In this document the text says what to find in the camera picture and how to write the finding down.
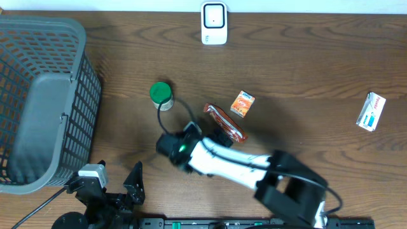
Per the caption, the black camera cable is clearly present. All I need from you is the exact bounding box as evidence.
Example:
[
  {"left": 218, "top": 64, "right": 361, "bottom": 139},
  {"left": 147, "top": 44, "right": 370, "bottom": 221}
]
[
  {"left": 11, "top": 187, "right": 67, "bottom": 229},
  {"left": 157, "top": 97, "right": 343, "bottom": 217}
]

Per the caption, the orange small carton box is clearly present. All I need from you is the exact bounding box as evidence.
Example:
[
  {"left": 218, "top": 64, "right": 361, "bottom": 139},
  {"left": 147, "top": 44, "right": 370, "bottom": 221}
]
[{"left": 230, "top": 90, "right": 256, "bottom": 118}]

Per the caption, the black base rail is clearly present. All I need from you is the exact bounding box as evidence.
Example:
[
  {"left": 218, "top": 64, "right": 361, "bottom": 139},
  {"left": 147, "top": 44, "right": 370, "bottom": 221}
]
[{"left": 135, "top": 218, "right": 376, "bottom": 229}]

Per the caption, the white Panadol medicine box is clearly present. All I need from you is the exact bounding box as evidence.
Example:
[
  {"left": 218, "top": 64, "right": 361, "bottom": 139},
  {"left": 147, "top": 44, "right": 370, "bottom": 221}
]
[{"left": 355, "top": 92, "right": 386, "bottom": 132}]

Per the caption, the green lid jar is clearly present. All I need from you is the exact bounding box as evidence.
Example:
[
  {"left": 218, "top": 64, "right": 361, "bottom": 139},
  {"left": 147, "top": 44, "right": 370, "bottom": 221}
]
[{"left": 149, "top": 81, "right": 174, "bottom": 111}]

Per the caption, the dark grey plastic basket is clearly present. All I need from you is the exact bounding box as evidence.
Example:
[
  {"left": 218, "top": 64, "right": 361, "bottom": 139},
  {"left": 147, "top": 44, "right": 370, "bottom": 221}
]
[{"left": 1, "top": 15, "right": 102, "bottom": 195}]

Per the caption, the black right camera cable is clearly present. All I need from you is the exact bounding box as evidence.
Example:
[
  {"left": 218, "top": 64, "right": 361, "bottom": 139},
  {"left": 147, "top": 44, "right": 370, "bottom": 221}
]
[{"left": 157, "top": 97, "right": 343, "bottom": 217}]

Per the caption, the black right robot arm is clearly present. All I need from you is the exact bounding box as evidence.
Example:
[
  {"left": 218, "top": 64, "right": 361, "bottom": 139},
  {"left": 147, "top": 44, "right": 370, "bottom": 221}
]
[{"left": 156, "top": 127, "right": 328, "bottom": 228}]

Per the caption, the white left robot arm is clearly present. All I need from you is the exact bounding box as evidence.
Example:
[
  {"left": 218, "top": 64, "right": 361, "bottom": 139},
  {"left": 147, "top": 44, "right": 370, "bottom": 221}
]
[{"left": 52, "top": 160, "right": 146, "bottom": 229}]

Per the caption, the black left camera cable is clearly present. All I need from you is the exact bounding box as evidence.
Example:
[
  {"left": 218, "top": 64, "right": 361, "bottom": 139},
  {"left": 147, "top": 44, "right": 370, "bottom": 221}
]
[{"left": 11, "top": 187, "right": 67, "bottom": 229}]

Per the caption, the red chocolate bar wrapper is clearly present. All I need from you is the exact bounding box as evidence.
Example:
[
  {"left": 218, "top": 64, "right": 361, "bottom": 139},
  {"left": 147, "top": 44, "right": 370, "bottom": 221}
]
[{"left": 203, "top": 103, "right": 249, "bottom": 143}]

